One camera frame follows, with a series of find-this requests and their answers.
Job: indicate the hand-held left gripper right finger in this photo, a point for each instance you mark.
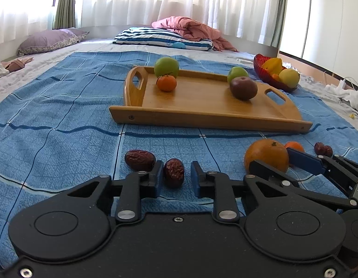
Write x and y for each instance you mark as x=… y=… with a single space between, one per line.
x=195 y=179

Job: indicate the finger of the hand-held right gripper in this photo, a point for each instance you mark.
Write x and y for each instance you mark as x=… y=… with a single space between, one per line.
x=268 y=170
x=305 y=160

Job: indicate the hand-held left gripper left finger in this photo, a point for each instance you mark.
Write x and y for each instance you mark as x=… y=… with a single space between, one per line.
x=159 y=179

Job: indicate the red date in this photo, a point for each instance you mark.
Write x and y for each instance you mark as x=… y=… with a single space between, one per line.
x=319 y=148
x=328 y=151
x=173 y=172
x=140 y=160

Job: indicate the large orange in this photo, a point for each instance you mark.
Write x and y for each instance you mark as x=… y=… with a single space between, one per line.
x=265 y=150

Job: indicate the wooden tray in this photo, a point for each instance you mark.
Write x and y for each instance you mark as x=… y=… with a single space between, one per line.
x=202 y=101

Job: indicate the dark purple round fruit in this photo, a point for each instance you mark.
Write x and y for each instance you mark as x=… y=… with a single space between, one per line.
x=243 y=89

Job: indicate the small tangerine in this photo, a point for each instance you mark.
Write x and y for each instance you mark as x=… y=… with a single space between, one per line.
x=166 y=83
x=294 y=145

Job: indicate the green apple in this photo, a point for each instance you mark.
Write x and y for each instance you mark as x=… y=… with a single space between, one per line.
x=237 y=72
x=166 y=66

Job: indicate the white clothes pile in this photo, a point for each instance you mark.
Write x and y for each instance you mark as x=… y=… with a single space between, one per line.
x=349 y=95

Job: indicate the yellow pear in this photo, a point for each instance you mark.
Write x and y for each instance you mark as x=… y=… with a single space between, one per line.
x=289 y=77

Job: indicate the tiny orange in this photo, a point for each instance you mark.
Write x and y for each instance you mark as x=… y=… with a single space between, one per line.
x=275 y=77

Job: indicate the red glass bowl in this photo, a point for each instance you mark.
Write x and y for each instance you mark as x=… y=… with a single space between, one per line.
x=263 y=71

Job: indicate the yellow starfruit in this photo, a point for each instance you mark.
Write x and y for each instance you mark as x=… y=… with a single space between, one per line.
x=273 y=65

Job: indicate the blue checked bedspread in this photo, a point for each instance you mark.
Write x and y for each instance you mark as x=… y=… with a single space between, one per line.
x=66 y=107

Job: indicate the striped pillow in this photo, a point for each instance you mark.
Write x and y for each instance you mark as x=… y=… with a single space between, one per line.
x=150 y=36

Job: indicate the white wardrobe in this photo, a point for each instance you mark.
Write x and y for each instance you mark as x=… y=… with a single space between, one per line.
x=335 y=20

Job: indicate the green curtain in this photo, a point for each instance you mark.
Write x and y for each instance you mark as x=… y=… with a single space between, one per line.
x=64 y=5
x=280 y=11

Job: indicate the pink blanket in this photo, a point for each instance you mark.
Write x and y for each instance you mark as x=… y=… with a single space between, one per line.
x=190 y=26

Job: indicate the purple pillow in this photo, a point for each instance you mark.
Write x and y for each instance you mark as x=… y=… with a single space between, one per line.
x=45 y=40

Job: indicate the pink clothing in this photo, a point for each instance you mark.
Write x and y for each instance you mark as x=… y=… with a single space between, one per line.
x=19 y=63

